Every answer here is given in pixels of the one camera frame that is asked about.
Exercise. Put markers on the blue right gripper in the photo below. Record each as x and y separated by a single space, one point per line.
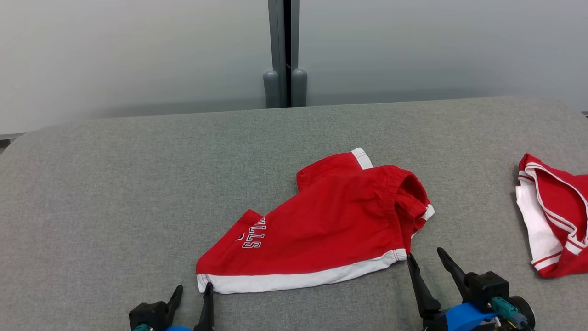
459 319

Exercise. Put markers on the red and white jersey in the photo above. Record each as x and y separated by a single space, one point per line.
565 211

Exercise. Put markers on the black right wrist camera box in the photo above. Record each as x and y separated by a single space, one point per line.
487 287

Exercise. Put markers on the grey cylindrical post foot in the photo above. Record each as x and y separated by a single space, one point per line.
299 87
271 89

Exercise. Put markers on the red shorts with white trim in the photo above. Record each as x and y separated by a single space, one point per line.
330 220

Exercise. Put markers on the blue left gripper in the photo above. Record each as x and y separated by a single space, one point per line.
179 328

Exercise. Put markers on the grey partition post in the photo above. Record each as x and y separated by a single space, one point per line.
278 37

